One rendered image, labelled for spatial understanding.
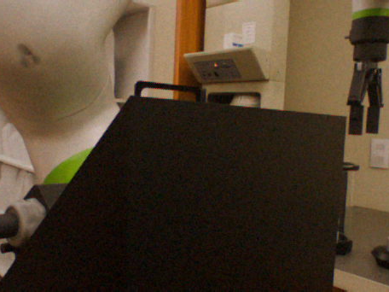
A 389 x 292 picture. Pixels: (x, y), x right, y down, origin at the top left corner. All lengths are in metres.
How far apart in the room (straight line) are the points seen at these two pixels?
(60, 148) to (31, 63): 0.12
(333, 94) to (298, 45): 0.29
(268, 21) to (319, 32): 0.44
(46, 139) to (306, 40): 1.46
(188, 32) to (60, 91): 1.19
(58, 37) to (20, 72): 0.05
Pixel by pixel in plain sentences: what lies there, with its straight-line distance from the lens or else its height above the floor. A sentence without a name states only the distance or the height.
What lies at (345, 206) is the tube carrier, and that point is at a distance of 0.96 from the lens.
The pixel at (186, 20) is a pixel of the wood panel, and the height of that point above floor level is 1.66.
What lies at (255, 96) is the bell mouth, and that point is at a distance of 1.38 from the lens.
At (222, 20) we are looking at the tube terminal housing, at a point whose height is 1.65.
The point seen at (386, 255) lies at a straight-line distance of 0.95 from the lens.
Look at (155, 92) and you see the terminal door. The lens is 1.33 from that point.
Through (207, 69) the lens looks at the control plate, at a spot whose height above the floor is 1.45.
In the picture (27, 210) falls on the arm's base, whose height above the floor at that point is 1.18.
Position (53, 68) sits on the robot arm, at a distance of 0.34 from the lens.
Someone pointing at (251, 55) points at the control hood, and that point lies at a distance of 1.24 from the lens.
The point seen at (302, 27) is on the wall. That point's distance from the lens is 1.77.
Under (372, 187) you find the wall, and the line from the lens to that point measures 1.60.
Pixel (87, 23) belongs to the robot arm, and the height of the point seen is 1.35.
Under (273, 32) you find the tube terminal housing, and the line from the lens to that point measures 1.33.
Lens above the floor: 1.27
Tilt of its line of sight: 5 degrees down
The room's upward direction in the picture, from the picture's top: 3 degrees clockwise
